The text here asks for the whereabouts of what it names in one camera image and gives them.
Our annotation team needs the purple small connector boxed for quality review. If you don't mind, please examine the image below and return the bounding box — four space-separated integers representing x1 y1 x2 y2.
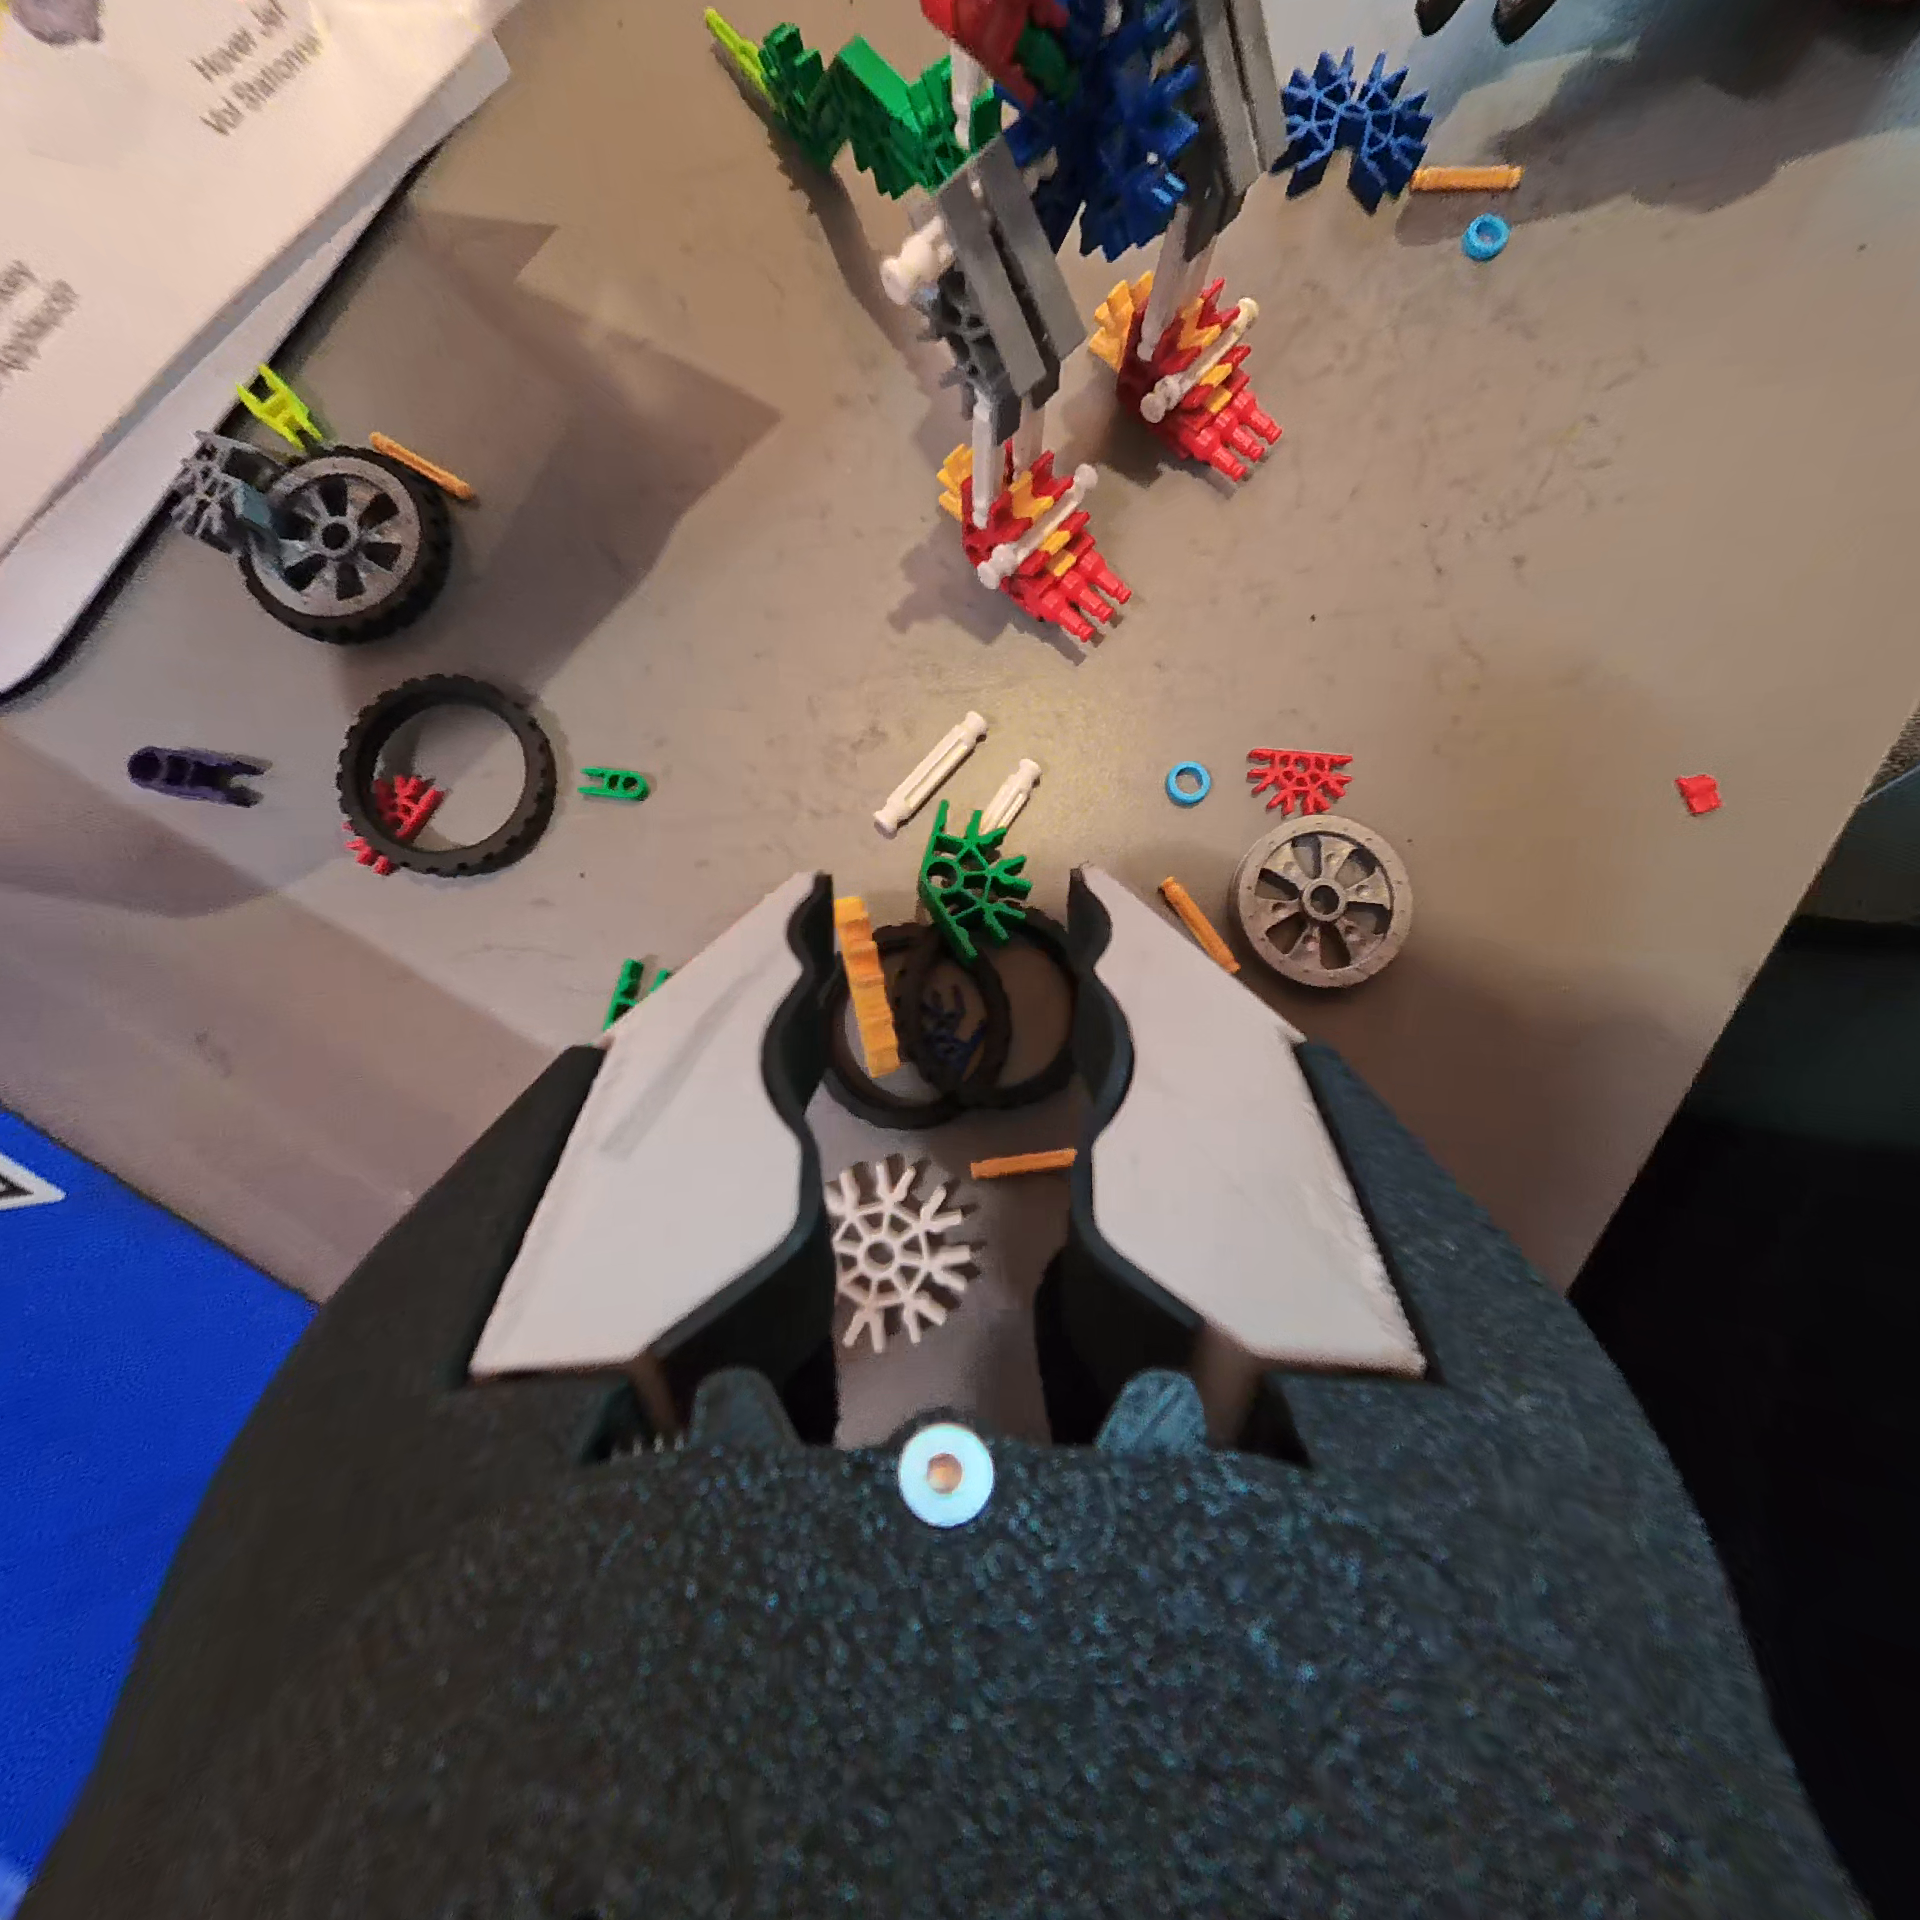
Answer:
126 743 272 807

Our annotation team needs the white snowflake connector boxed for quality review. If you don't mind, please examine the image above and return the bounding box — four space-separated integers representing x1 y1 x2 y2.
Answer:
822 1154 984 1351

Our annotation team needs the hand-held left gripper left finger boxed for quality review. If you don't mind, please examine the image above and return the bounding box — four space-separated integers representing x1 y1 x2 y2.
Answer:
468 870 842 1450

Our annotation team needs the dark blue connector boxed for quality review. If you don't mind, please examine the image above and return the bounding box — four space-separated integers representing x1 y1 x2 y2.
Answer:
911 973 991 1073

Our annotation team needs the colourful construction toy model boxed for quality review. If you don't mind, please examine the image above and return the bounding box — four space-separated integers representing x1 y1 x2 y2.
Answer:
702 0 1290 648

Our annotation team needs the grey wheel with black tyre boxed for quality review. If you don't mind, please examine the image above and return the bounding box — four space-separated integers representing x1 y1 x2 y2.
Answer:
236 443 455 648

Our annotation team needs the grey pulley wheel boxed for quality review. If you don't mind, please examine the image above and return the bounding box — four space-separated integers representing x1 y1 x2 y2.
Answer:
1229 813 1415 992

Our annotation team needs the blue snowflake connector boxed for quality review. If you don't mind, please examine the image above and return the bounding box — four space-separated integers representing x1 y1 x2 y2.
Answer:
1274 48 1433 211

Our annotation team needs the small red connector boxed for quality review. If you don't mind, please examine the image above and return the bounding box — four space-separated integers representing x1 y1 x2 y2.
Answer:
343 774 446 876

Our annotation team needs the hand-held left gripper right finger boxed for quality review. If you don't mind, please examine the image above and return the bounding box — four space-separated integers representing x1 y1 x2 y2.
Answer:
1033 864 1429 1450

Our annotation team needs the grey connector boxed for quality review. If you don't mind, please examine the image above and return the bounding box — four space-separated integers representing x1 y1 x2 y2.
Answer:
167 432 288 549

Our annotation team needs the orange connector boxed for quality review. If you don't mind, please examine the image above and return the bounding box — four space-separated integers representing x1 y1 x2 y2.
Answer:
831 894 901 1080

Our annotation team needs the lime green piece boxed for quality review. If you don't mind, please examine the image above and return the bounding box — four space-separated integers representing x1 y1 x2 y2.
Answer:
233 364 323 451

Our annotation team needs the blue plastic bin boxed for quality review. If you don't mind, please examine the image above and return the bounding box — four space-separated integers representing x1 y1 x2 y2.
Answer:
0 1109 320 1891

